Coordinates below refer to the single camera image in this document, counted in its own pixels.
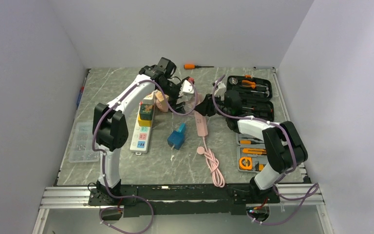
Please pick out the black tool case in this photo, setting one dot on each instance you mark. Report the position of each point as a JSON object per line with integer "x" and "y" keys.
{"x": 255, "y": 101}

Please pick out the white power strip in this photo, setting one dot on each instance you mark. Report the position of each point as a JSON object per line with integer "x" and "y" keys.
{"x": 140, "y": 138}

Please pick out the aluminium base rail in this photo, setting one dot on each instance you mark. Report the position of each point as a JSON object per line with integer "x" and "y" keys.
{"x": 237, "y": 194}

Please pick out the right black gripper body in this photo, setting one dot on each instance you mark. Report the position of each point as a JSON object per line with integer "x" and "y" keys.
{"x": 225, "y": 110}

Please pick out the beige cube adapter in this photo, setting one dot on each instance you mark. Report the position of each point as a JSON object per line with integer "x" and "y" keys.
{"x": 160, "y": 101}

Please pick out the green cube adapter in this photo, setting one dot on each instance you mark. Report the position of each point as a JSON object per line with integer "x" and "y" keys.
{"x": 146, "y": 111}

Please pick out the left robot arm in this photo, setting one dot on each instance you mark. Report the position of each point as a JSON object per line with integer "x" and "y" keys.
{"x": 110, "y": 130}

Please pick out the light blue cube adapter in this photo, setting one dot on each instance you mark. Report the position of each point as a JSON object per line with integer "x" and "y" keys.
{"x": 182, "y": 128}

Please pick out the grey tool tray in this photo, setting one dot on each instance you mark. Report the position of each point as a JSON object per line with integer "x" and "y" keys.
{"x": 251, "y": 154}

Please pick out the orange utility knife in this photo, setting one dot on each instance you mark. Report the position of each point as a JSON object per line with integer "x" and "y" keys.
{"x": 254, "y": 151}

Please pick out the yellow cube adapter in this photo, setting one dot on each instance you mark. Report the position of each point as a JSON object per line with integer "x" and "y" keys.
{"x": 143, "y": 123}

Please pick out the pink power strip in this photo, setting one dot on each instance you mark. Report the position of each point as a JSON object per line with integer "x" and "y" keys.
{"x": 201, "y": 124}

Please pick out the clear plastic screw box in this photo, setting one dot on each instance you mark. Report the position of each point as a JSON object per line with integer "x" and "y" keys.
{"x": 81, "y": 149}

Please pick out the orange pliers in case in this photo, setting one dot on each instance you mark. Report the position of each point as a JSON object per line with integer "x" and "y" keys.
{"x": 248, "y": 84}

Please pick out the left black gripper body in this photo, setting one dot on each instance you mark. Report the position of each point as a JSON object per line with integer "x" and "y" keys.
{"x": 172, "y": 90}

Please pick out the blue red pen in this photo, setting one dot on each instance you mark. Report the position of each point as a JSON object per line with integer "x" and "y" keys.
{"x": 80, "y": 93}

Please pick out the orange handled screwdriver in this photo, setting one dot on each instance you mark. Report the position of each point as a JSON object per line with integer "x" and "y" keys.
{"x": 194, "y": 66}

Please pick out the dark blue cube adapter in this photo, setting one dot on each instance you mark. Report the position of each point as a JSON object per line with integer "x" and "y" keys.
{"x": 176, "y": 139}

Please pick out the white cube adapter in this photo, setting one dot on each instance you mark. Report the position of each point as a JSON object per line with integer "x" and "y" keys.
{"x": 149, "y": 99}

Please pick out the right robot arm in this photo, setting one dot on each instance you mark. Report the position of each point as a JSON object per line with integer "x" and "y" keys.
{"x": 284, "y": 147}

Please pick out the orange tape measure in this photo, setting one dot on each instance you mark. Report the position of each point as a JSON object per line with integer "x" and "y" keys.
{"x": 245, "y": 163}

